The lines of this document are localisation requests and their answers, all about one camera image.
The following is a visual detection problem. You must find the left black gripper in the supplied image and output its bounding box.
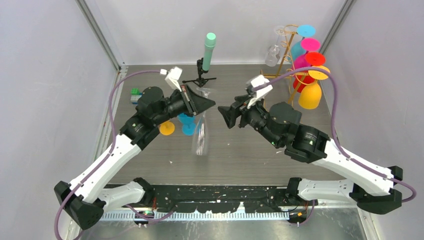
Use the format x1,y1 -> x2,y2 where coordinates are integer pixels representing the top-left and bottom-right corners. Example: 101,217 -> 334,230
152,83 -> 215,126

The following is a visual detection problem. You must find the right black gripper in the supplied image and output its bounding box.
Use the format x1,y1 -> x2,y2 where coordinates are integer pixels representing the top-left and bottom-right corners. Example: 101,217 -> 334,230
217,93 -> 282,147

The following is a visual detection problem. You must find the blue wine glass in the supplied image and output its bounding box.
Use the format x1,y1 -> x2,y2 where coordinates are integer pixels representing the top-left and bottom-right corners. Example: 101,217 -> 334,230
177,113 -> 196,136

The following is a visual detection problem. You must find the clear wine glass front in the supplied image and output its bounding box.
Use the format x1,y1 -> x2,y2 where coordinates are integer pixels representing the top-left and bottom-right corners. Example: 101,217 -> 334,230
191,87 -> 217,157

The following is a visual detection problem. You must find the clear wine glass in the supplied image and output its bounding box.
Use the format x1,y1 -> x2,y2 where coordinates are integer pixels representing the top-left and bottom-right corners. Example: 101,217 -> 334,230
191,87 -> 217,157
264,25 -> 288,67

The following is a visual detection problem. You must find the orange wine glass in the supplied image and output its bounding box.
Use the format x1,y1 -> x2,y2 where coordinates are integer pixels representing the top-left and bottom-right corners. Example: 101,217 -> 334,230
159,120 -> 175,136
298,70 -> 328,110

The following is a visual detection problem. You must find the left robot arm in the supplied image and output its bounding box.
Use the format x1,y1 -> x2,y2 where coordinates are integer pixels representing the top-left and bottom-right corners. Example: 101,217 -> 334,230
54,84 -> 216,230

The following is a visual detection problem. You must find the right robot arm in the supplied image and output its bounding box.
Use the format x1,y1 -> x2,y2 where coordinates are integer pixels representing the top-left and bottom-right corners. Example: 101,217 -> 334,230
218,95 -> 403,215

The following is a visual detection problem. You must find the clear wine glass back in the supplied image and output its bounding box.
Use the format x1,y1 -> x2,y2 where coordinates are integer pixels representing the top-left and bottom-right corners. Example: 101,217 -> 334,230
264,25 -> 288,67

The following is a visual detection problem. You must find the red wine glass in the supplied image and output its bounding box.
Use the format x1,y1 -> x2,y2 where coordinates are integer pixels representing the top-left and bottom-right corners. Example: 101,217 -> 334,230
293,52 -> 326,93

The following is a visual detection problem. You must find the magenta wine glass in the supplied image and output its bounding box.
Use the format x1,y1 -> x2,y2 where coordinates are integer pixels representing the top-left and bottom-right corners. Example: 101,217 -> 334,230
301,37 -> 321,53

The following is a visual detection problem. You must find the cyan wine glass back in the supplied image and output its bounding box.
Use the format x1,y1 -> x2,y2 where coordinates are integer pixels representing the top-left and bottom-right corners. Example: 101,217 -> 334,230
289,24 -> 316,63

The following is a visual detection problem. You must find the mint green microphone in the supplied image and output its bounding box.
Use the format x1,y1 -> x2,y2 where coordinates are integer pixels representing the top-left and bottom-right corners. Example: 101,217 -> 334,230
202,32 -> 217,72

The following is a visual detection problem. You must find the blue toy block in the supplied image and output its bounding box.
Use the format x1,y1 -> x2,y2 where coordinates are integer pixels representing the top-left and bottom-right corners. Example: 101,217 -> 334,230
130,95 -> 142,105

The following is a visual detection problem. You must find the green toy block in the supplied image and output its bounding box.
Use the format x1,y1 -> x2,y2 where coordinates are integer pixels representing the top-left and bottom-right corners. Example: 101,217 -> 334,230
130,88 -> 142,96

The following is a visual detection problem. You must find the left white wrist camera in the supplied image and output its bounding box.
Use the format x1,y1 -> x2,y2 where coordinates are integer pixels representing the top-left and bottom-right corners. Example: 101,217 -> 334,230
164,66 -> 183,92

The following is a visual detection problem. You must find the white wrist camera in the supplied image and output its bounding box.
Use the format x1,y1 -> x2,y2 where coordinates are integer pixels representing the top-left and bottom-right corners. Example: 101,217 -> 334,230
246,74 -> 273,109
164,66 -> 183,92

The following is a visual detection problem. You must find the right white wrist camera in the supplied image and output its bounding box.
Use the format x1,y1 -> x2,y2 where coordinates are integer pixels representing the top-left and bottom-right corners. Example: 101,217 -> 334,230
246,74 -> 273,109

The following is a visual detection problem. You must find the gold wire glass rack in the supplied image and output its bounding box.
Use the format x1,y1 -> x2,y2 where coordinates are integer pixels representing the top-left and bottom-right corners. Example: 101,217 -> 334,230
259,23 -> 319,107

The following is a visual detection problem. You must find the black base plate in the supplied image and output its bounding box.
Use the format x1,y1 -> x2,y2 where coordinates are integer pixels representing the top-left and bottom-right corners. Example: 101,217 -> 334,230
130,185 -> 318,214

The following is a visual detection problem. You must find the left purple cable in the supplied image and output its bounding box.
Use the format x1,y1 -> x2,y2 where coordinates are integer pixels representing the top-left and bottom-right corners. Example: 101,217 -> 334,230
53,68 -> 170,240

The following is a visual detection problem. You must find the aluminium frame rail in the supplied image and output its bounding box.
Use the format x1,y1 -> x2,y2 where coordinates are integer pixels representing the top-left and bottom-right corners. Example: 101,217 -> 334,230
69,185 -> 372,222

